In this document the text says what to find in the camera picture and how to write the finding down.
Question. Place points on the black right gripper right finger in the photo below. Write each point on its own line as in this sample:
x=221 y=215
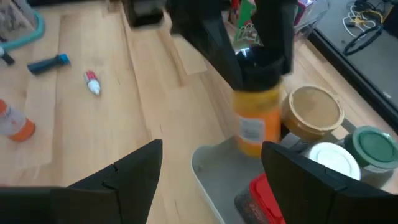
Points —
x=311 y=199

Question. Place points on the dark tube with blue cap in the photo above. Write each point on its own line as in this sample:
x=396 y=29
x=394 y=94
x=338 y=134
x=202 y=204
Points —
x=46 y=63

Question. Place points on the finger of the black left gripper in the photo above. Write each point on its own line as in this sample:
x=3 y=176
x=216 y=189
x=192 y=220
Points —
x=273 y=31
x=205 y=31

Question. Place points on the green-lidded spice jar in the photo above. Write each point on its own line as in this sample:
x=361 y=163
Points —
x=373 y=149

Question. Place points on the green Apple Jacks cereal box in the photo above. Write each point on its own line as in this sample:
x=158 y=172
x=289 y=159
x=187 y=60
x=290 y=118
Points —
x=247 y=31

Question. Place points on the peanut butter jar black lid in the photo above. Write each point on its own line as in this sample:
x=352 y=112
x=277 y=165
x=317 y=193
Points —
x=258 y=124

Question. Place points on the tan-lidded jar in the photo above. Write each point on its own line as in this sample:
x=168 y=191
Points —
x=311 y=109

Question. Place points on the small white-capped dropper bottle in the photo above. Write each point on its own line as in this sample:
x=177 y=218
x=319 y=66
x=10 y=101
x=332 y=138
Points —
x=7 y=59

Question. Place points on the white-lidded spice jar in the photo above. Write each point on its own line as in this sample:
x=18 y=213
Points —
x=334 y=158

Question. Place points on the small red dropper bottle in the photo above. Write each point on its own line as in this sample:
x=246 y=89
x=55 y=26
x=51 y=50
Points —
x=92 y=82

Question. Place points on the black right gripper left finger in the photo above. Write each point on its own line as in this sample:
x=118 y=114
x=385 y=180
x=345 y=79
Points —
x=133 y=186

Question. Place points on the clear plastic bin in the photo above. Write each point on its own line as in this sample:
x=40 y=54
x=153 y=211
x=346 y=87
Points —
x=314 y=18

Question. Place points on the red-lidded paprika tin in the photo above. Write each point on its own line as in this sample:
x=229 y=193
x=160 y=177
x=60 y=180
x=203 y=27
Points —
x=261 y=199

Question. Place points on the pink cereal box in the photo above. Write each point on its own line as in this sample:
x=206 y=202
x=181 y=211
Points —
x=300 y=12

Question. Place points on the grey plastic bin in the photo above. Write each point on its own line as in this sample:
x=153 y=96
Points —
x=217 y=174

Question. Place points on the red squeeze bottle white cap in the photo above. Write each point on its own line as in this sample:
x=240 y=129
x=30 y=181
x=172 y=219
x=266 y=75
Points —
x=15 y=124

